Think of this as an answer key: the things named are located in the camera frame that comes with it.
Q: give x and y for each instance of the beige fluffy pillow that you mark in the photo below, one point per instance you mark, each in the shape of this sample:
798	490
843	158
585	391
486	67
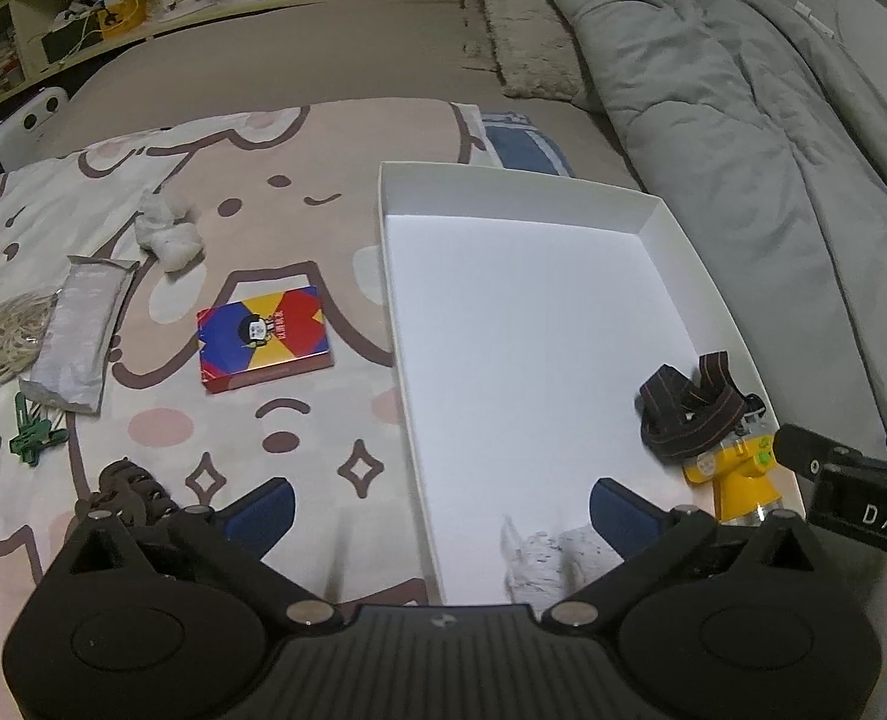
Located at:
526	37

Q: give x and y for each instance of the beige bed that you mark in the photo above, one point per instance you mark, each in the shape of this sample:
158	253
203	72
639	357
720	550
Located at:
301	52

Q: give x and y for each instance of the colourful card box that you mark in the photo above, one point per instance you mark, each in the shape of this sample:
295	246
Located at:
263	341

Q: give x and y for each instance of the yellow container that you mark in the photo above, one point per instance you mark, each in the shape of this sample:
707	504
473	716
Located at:
122	15

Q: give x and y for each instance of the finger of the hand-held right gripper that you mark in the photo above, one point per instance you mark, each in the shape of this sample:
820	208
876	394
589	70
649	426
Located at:
807	451

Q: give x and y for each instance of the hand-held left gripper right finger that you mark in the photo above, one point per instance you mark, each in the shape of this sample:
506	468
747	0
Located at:
623	517

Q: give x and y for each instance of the printed cartoon blanket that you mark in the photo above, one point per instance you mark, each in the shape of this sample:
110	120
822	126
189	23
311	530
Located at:
301	165

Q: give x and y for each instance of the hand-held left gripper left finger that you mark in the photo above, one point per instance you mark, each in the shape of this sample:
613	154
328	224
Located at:
263	511

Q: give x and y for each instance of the grey duvet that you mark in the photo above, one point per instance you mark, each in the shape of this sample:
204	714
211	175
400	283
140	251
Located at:
713	90

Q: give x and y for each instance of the crumpled white tissue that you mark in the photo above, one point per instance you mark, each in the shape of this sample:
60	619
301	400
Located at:
169	236

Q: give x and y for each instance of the blue and white cloth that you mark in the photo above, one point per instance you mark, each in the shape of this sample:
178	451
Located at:
526	144

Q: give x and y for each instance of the white cardboard box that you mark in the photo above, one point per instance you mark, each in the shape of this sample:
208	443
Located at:
526	315

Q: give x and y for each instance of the green plastic clips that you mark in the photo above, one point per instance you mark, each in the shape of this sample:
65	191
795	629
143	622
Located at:
35	435

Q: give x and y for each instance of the black hair claw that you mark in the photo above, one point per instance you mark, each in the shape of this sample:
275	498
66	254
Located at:
132	487

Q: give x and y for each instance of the white sock in box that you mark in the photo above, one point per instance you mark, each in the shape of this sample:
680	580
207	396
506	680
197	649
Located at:
548	555

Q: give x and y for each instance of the white device with two lenses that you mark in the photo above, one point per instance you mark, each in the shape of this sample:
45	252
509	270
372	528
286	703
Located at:
31	124

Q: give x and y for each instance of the silver foil packet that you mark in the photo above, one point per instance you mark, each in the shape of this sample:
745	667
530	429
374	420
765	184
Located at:
76	337

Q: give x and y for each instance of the bag of rubber bands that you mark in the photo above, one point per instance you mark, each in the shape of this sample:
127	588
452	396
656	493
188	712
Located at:
5	337

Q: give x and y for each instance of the black box on shelf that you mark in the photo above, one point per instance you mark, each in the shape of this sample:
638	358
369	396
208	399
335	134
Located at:
68	41

